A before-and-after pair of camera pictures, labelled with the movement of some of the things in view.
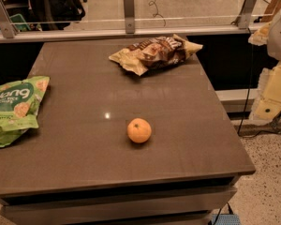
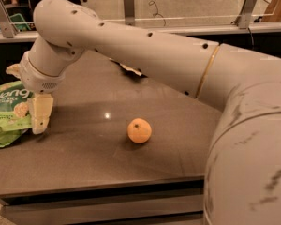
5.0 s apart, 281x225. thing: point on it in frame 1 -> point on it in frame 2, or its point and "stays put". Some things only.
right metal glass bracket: [244, 18] stays put
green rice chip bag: [14, 109] stays put
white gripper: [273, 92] -> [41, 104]
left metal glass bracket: [3, 17] stays put
